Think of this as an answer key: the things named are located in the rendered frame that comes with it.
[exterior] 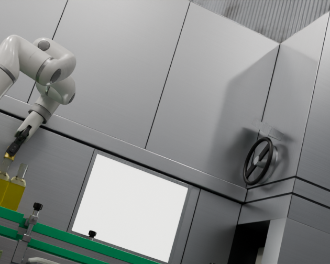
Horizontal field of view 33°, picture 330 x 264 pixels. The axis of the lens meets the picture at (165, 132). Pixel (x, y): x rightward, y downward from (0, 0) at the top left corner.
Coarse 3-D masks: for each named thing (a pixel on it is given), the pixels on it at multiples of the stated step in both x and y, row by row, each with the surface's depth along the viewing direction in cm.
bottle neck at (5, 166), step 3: (6, 159) 192; (9, 159) 192; (3, 162) 192; (6, 162) 192; (9, 162) 192; (3, 165) 191; (6, 165) 192; (9, 165) 192; (3, 168) 191; (6, 168) 191; (6, 171) 191
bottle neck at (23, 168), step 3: (21, 165) 194; (24, 165) 194; (21, 168) 193; (24, 168) 193; (27, 168) 194; (18, 171) 193; (21, 171) 193; (24, 171) 193; (18, 174) 192; (21, 174) 192; (24, 174) 193; (21, 177) 192; (24, 177) 194
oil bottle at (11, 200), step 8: (16, 176) 192; (8, 184) 189; (16, 184) 190; (24, 184) 191; (8, 192) 188; (16, 192) 189; (8, 200) 188; (16, 200) 189; (8, 208) 187; (16, 208) 188
